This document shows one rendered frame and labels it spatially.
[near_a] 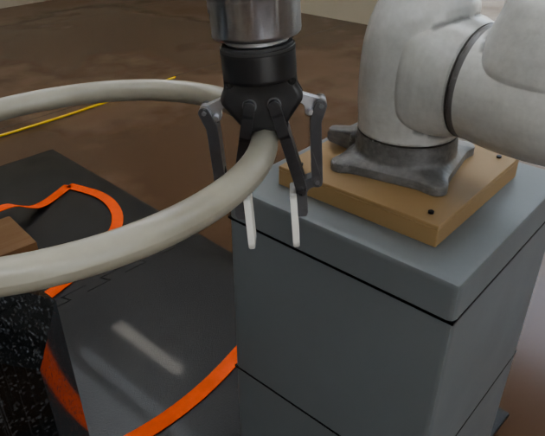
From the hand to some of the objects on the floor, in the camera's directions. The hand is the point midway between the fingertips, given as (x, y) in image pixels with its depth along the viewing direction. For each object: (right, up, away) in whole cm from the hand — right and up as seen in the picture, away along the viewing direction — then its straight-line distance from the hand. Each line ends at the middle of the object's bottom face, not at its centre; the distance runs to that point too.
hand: (272, 218), depth 67 cm
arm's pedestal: (+21, -62, +69) cm, 95 cm away
